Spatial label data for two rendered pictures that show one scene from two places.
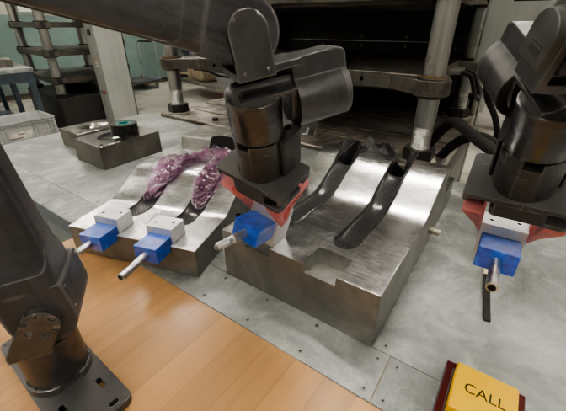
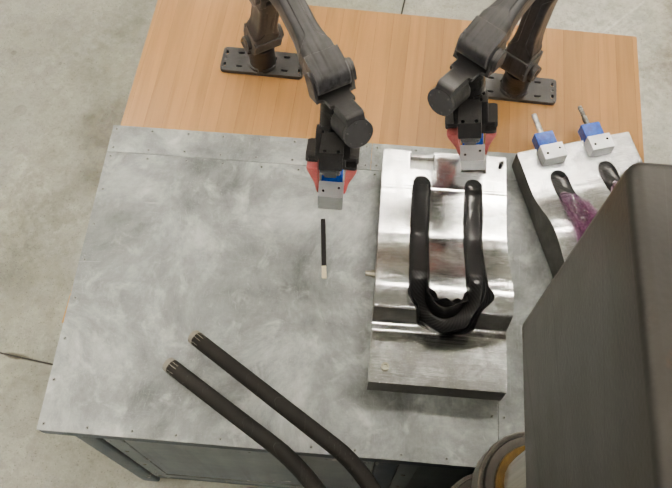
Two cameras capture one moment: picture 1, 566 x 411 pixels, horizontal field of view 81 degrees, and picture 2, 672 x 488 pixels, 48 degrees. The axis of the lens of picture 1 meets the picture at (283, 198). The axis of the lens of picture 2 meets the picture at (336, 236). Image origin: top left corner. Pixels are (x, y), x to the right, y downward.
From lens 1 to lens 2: 1.61 m
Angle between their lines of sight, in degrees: 85
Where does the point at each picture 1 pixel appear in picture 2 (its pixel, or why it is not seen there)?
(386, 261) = (390, 176)
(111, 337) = (514, 111)
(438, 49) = not seen: outside the picture
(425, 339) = (355, 188)
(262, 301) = not seen: hidden behind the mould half
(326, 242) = (433, 177)
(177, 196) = (593, 194)
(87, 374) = (499, 90)
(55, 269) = (511, 49)
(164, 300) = (513, 142)
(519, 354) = (305, 203)
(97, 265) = not seen: hidden behind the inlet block
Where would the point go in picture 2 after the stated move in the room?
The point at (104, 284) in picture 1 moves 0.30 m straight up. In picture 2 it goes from (562, 134) to (603, 47)
